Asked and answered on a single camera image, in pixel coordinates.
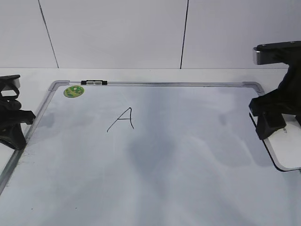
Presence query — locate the black marker clip holder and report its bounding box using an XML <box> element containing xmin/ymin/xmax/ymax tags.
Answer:
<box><xmin>80</xmin><ymin>80</ymin><xmax>108</xmax><ymax>86</ymax></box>

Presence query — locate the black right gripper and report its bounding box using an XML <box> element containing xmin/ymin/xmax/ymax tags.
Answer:
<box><xmin>249</xmin><ymin>41</ymin><xmax>301</xmax><ymax>140</ymax></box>

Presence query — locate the round green magnet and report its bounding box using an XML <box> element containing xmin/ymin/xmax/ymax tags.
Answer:
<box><xmin>63</xmin><ymin>86</ymin><xmax>85</xmax><ymax>98</ymax></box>

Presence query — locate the white whiteboard eraser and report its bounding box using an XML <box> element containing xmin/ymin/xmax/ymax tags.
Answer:
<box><xmin>247</xmin><ymin>113</ymin><xmax>301</xmax><ymax>172</ymax></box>

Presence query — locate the white aluminium-framed whiteboard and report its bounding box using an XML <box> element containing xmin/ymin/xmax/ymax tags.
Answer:
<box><xmin>0</xmin><ymin>81</ymin><xmax>301</xmax><ymax>226</ymax></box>

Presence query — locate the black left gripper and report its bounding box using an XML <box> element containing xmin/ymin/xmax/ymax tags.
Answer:
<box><xmin>0</xmin><ymin>74</ymin><xmax>36</xmax><ymax>150</ymax></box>

